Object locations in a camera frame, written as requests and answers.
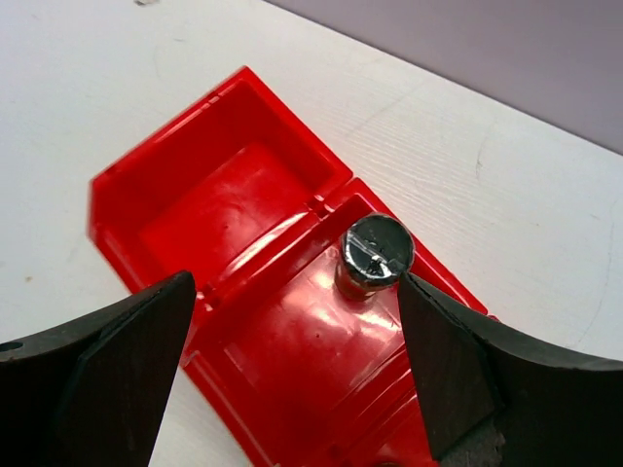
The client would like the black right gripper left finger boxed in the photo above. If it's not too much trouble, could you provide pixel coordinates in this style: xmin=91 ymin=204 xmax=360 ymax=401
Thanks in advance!
xmin=1 ymin=271 xmax=196 ymax=466

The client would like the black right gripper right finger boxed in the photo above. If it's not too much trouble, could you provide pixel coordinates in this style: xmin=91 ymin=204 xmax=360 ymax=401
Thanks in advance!
xmin=398 ymin=273 xmax=622 ymax=466

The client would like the black cap spice jar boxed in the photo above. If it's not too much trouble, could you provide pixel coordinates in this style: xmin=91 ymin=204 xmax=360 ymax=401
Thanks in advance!
xmin=335 ymin=212 xmax=416 ymax=302

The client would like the red three-compartment plastic bin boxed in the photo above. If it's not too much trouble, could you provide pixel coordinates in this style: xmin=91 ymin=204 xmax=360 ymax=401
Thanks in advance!
xmin=89 ymin=67 xmax=433 ymax=466

